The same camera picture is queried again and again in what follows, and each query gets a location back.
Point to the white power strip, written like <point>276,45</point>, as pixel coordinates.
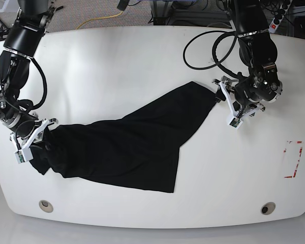
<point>279,15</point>

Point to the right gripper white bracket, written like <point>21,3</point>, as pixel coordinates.
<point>28,130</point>

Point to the table grommet hole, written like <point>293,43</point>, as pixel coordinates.
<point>46,206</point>
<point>268,208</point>

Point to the left table grommet hole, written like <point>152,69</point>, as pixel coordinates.
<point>46,206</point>

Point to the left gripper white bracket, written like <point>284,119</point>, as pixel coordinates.
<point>239,105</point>

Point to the black T-shirt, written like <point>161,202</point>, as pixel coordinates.
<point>139,151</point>

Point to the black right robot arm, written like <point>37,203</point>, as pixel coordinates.
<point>21,43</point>

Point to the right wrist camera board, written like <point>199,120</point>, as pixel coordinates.
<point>19,157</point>

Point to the clear plastic storage box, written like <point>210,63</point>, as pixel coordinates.
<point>8,6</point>

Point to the right table grommet hole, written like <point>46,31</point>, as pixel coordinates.
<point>268,208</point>

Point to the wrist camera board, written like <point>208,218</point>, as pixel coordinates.
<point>19,157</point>
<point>235,123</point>

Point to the red tape rectangle marking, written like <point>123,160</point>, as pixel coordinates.
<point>291,158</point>

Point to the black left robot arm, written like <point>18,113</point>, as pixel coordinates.
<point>256,50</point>

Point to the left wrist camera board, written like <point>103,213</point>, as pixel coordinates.
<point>235,123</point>

